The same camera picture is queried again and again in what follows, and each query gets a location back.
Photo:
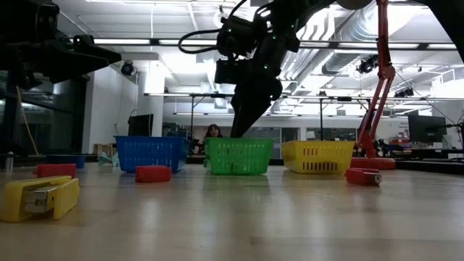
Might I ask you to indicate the blue plastic basket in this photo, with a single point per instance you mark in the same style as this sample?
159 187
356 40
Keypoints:
145 156

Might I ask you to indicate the red mini stapler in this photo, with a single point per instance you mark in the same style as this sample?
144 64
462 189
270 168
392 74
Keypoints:
54 170
359 177
152 174

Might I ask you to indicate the black computer monitor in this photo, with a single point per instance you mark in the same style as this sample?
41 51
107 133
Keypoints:
140 125

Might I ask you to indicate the black monitor on arm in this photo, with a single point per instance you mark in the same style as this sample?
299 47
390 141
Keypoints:
427 128

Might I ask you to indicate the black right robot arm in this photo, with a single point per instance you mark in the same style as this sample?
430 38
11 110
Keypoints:
290 14

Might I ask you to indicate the red desk lamp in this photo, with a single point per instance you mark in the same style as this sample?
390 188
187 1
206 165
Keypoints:
373 163

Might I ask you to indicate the black round spotlight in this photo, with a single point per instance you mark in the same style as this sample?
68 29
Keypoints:
127 68

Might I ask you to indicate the wooden crate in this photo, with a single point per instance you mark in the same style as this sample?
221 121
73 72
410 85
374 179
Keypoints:
103 149

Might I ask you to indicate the black spotlight cluster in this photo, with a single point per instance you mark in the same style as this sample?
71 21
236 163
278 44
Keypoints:
366 65

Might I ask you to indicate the person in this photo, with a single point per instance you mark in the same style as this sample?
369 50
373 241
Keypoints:
214 131

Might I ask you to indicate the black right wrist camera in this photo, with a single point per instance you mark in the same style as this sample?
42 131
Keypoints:
232 72

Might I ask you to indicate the green plastic basket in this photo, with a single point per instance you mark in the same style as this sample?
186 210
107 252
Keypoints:
235 141

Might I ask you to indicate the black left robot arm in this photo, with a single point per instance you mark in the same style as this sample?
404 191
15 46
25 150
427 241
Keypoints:
21 14

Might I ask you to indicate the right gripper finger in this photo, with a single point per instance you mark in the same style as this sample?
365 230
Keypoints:
253 105

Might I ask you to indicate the yellow mini stapler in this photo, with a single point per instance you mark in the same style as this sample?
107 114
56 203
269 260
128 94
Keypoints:
65 199

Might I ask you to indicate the yellow plastic basket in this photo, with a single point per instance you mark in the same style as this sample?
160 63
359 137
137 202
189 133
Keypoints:
290 156

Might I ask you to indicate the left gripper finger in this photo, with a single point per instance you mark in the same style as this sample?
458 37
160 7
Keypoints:
69 67
96 47

